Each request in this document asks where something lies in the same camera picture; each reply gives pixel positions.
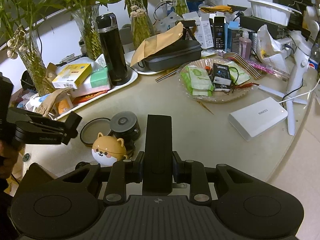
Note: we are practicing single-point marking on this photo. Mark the brown drawstring pouch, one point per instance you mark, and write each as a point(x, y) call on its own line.
point(47, 105)

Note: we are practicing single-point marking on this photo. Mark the white power adapter box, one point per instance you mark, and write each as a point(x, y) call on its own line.
point(256, 118)

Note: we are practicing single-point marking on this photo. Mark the orange sachet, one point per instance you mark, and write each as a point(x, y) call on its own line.
point(64, 105)

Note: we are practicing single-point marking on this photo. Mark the pink bottle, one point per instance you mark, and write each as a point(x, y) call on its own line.
point(245, 45)

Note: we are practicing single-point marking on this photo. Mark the white plastic bag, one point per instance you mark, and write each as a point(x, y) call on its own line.
point(270, 51)

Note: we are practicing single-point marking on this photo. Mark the black zip case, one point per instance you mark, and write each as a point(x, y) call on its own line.
point(176, 54)

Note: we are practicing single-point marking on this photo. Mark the green tissue pack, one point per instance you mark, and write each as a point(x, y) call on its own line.
point(98, 79)

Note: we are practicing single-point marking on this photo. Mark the dark grey cylindrical speaker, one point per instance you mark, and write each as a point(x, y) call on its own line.
point(125, 125)

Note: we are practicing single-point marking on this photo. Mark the green round cap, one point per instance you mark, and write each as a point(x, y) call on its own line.
point(26, 157)

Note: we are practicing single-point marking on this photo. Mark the yellow white medicine box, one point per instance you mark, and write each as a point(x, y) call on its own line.
point(73, 75)

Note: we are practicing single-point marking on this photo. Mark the brown paper envelope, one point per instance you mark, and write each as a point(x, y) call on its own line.
point(156, 43)

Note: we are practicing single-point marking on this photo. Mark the shiba dog earphone case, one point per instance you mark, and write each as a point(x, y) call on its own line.
point(107, 150)

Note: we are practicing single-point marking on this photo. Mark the woven snack basket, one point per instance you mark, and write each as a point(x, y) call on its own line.
point(215, 80)

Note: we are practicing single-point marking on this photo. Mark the black thermos bottle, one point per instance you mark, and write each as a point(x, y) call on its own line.
point(112, 48)

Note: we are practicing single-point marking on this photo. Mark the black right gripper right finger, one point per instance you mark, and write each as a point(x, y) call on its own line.
point(192, 173)

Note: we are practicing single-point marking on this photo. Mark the brown tape roll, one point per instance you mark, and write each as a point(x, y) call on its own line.
point(89, 132)

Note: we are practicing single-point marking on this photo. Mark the white gimbal stand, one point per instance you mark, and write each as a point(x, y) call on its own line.
point(301, 56)

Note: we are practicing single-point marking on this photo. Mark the white plastic food container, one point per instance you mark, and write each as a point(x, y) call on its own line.
point(272, 12)

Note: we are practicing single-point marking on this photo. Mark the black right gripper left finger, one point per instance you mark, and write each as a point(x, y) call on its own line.
point(118, 176)

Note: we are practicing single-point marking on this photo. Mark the middle glass vase with bamboo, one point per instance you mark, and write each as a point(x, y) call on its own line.
point(86, 21)

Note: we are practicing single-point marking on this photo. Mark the left glass vase with stems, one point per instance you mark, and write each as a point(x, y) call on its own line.
point(24, 45)

